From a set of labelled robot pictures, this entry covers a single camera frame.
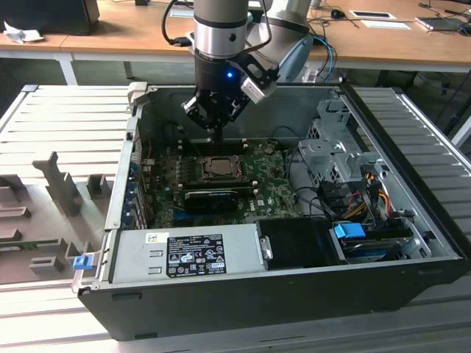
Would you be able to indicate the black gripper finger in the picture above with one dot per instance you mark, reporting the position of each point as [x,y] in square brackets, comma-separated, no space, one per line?
[237,106]
[197,110]

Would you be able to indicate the silver green CPU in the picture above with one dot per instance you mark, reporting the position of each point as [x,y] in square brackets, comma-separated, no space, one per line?
[222,168]

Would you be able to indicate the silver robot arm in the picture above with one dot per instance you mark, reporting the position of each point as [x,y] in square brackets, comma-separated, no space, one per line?
[221,33]

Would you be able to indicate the black RAM slot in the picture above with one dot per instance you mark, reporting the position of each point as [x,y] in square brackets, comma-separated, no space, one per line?
[235,144]
[221,182]
[235,140]
[246,190]
[246,186]
[235,148]

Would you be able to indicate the CPU socket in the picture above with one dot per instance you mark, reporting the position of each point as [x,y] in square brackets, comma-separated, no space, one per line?
[221,157]

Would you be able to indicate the silver coin battery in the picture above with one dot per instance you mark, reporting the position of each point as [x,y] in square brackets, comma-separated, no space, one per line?
[268,149]

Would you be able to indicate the green motherboard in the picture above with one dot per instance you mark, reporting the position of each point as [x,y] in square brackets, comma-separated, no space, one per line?
[272,176]

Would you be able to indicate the black graphics card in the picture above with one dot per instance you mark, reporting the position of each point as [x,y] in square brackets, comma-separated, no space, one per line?
[209,202]

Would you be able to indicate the metal drive cage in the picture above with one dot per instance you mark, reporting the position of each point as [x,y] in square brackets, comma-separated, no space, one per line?
[331,158]

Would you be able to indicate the black computer mouse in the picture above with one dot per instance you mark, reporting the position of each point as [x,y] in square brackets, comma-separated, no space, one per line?
[338,14]

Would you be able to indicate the wooden desk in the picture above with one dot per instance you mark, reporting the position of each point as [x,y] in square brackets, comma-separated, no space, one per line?
[368,44]
[29,48]

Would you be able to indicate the black plastic shroud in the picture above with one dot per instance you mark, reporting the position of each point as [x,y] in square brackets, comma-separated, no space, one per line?
[294,242]

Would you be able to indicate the grey parts rack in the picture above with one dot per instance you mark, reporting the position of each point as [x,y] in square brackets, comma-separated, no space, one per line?
[66,191]

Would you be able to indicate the grey power supply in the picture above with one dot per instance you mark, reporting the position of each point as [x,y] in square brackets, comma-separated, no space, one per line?
[129,257]

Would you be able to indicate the blue disk carrier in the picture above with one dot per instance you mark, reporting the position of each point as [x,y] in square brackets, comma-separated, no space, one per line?
[347,233]

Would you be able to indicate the black computer box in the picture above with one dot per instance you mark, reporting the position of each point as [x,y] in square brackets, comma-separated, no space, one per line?
[48,16]

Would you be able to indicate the crumpled white paper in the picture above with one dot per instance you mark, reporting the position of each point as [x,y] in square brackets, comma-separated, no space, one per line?
[22,34]

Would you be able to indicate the blue plastic latch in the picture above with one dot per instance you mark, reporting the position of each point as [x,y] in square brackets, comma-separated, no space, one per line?
[82,263]

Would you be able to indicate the black grey PC case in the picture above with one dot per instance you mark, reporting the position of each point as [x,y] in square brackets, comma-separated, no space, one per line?
[221,312]

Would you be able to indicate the grey tablet device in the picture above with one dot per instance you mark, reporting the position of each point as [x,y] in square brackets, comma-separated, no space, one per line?
[439,24]

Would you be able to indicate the metal disk bay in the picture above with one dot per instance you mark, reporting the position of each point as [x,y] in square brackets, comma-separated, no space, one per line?
[416,244]

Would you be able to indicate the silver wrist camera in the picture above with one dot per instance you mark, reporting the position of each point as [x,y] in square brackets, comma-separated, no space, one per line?
[257,90]

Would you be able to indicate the black camera bracket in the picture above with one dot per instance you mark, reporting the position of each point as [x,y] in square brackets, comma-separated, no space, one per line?
[263,70]

